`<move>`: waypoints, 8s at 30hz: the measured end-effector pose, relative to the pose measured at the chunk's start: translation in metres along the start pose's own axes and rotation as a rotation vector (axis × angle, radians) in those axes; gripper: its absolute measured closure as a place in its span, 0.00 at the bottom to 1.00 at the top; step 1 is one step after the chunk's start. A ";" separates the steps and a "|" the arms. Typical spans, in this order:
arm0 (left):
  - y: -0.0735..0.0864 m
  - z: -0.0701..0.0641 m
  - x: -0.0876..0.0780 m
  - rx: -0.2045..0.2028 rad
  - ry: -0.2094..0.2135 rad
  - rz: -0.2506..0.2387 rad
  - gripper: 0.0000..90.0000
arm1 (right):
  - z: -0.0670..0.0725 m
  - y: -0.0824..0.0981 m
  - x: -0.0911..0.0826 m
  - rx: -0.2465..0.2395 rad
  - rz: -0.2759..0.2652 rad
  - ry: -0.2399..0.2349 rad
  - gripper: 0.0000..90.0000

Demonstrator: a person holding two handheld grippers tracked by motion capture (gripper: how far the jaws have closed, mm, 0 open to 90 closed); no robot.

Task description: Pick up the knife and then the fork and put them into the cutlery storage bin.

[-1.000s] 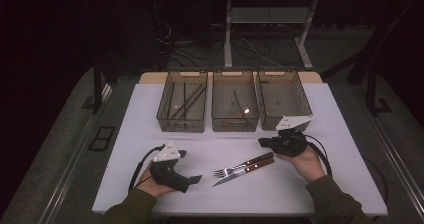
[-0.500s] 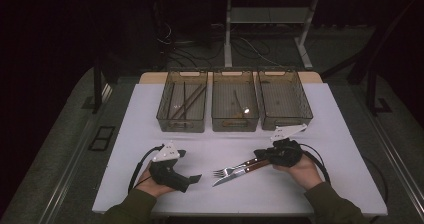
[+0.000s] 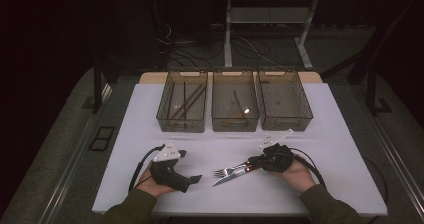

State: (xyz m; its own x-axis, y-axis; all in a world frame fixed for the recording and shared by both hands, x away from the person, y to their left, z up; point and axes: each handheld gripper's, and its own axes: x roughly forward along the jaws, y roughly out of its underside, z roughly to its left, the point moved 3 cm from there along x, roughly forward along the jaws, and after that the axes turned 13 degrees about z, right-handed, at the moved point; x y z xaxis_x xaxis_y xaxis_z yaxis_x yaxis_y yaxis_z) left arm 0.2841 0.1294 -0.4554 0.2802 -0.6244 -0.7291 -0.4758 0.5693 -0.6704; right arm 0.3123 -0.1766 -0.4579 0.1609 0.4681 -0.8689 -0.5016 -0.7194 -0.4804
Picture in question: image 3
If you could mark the metal spoon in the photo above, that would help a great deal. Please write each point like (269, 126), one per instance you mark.
(246, 111)

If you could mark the black stand leg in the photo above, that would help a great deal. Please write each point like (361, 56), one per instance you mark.
(97, 90)
(370, 94)

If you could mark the grey metal desk frame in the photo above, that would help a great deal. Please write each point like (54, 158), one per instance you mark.
(227, 34)

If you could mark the aluminium floor rail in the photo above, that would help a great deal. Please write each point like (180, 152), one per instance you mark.
(400, 170)
(66, 187)

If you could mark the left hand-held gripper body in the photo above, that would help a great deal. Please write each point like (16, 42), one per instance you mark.
(168, 179)

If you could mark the white table mat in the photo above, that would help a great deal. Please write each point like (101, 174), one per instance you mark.
(333, 134)

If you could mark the smoky transparent plastic bin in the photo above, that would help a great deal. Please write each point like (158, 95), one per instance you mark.
(235, 127)
(173, 125)
(283, 124)

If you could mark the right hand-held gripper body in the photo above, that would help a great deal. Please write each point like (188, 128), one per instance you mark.
(278, 159)

